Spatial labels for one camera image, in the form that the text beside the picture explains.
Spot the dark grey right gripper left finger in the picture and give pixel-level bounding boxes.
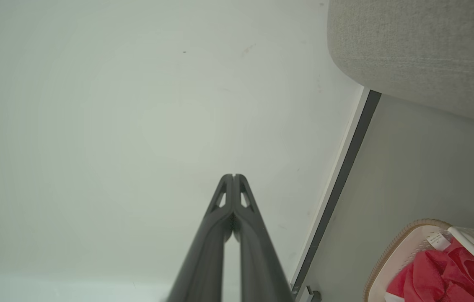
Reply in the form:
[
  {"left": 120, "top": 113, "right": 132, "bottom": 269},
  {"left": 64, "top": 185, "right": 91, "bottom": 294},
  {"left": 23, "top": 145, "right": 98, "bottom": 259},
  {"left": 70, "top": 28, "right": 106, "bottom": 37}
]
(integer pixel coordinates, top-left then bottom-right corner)
[{"left": 166, "top": 174, "right": 234, "bottom": 302}]

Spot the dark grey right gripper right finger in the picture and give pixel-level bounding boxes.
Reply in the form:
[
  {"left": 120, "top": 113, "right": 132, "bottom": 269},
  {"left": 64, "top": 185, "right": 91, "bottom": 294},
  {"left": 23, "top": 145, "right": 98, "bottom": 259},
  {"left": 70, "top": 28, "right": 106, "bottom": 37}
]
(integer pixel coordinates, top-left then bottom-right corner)
[{"left": 234, "top": 174, "right": 295, "bottom": 302}]

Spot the red and white garment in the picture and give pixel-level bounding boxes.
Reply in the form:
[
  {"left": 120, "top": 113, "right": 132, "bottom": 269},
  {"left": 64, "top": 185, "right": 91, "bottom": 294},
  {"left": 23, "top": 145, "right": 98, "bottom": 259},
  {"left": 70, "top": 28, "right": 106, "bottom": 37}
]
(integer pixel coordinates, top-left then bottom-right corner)
[{"left": 386, "top": 238, "right": 474, "bottom": 302}]

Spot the white woven laundry basket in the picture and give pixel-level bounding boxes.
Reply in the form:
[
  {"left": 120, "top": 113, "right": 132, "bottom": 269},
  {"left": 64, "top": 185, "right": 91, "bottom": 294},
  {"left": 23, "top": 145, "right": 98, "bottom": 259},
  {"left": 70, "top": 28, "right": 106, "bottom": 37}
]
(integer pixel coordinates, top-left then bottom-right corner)
[{"left": 363, "top": 219, "right": 474, "bottom": 302}]

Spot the grey and white baseboard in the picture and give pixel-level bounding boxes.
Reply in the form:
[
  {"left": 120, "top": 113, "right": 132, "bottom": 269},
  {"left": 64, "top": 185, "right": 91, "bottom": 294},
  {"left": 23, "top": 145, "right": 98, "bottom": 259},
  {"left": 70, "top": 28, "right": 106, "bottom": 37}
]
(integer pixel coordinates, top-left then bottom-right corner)
[{"left": 289, "top": 87, "right": 382, "bottom": 302}]

